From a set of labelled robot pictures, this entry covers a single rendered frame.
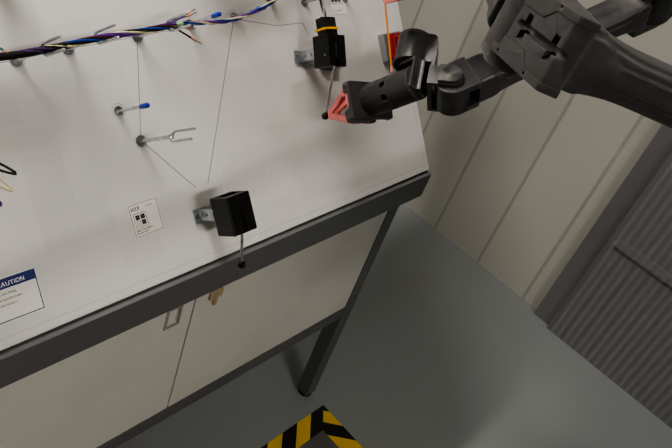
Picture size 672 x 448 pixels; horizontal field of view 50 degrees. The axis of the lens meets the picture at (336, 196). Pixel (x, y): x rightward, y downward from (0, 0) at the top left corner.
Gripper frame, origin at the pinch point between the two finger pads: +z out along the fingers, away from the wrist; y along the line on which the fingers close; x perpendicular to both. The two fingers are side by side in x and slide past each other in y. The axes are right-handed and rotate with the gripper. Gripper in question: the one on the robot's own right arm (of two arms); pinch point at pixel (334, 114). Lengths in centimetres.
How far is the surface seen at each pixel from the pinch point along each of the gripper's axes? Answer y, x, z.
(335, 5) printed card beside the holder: -8.9, -22.7, 3.0
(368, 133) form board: -16.4, 1.8, 7.2
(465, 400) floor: -93, 76, 55
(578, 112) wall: -135, -8, 19
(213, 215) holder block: 26.7, 15.7, 3.9
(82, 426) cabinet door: 36, 47, 41
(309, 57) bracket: 1.4, -11.2, 2.2
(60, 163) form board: 48.0, 5.8, 8.0
